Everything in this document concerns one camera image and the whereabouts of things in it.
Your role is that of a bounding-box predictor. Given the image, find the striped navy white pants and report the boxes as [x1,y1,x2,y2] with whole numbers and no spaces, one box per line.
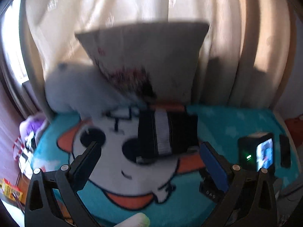
[135,109,199,164]

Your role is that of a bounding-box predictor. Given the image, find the black object at bed edge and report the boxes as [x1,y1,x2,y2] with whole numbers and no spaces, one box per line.
[279,134,291,168]

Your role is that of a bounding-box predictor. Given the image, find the white plain pillow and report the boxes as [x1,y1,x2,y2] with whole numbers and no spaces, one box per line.
[45,63,132,118]

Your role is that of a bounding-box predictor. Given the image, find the cream floral pillow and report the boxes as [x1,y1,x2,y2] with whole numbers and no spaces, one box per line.
[76,22,209,103]

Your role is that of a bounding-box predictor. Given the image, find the beige curtain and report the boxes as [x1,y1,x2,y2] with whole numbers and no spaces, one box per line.
[20,0,296,119]

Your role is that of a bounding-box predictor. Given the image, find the turquoise star cartoon blanket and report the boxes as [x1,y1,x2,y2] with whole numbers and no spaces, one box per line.
[31,106,300,226]

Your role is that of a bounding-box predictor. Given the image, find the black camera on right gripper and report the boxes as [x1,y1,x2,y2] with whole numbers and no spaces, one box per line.
[237,132,275,173]

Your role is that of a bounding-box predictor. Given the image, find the yellow box on floor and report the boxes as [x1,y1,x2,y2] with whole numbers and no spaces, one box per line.
[0,178,23,202]

